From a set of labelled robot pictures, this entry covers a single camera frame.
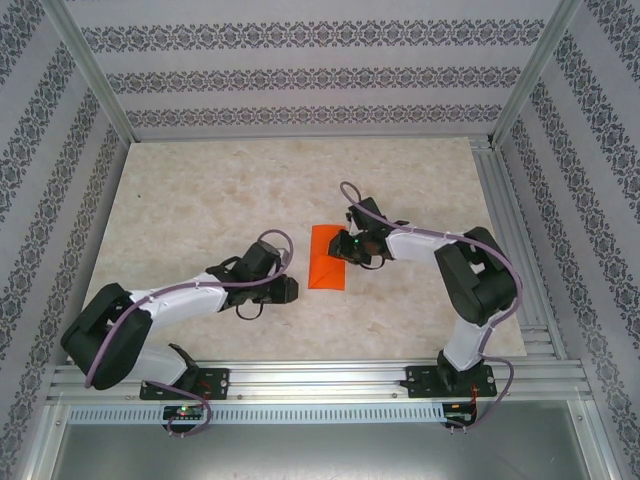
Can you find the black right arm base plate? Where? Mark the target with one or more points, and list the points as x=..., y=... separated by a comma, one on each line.
x=420, y=382

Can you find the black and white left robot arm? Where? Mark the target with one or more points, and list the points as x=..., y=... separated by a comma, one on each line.
x=190, y=297

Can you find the aluminium mounting rail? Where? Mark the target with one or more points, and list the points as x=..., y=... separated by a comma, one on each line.
x=320, y=380

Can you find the orange paper sheet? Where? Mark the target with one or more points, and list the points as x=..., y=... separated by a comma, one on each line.
x=325, y=275

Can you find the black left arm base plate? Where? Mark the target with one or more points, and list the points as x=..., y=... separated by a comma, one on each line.
x=215, y=382

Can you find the aluminium side rail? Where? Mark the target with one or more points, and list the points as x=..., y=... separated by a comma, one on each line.
x=501, y=200

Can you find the grey metal panel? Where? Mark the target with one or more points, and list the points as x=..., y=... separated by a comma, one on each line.
x=320, y=455

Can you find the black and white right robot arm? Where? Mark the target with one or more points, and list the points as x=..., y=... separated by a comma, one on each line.
x=410, y=245

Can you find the aluminium frame post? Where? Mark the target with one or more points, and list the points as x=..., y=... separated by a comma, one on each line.
x=601, y=445
x=536, y=70
x=91, y=70
x=42, y=445

